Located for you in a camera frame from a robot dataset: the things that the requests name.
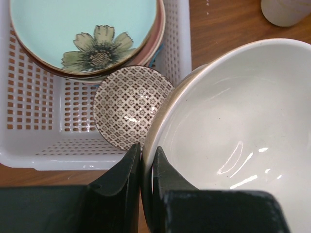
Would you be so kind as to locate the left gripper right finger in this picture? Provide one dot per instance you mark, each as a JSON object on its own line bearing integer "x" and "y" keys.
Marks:
{"x": 179, "y": 207}

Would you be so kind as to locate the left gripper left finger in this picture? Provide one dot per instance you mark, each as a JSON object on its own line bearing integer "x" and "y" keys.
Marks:
{"x": 109, "y": 204}

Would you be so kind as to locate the white perforated plastic basket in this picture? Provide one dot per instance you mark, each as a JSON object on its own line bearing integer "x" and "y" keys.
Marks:
{"x": 46, "y": 121}

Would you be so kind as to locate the small brown patterned bowl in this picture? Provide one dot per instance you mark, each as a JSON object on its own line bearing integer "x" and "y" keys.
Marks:
{"x": 126, "y": 103}

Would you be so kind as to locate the white bowl patterned inside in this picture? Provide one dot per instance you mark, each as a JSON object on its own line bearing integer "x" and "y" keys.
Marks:
{"x": 241, "y": 122}

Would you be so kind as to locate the blue polka dot plate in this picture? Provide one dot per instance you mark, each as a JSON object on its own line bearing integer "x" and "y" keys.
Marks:
{"x": 153, "y": 59}

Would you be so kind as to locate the pink and cream plate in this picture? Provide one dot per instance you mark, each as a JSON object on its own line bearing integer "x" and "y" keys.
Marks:
{"x": 158, "y": 41}

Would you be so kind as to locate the mint green flower plate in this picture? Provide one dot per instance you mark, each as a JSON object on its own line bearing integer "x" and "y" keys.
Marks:
{"x": 47, "y": 28}

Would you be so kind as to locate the pink mug purple interior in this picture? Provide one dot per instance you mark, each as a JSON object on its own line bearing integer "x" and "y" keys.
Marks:
{"x": 285, "y": 13}

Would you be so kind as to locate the dark red rimmed plate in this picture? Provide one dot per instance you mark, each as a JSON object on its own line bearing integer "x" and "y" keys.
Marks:
{"x": 64, "y": 75}

